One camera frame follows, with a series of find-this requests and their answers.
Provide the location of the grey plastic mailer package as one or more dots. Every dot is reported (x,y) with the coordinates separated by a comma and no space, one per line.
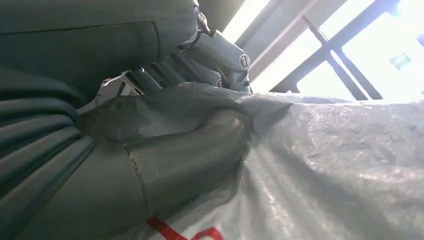
(331,165)

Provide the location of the ribbed grey left arm sleeve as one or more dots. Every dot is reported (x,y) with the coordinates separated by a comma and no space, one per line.
(30,142)

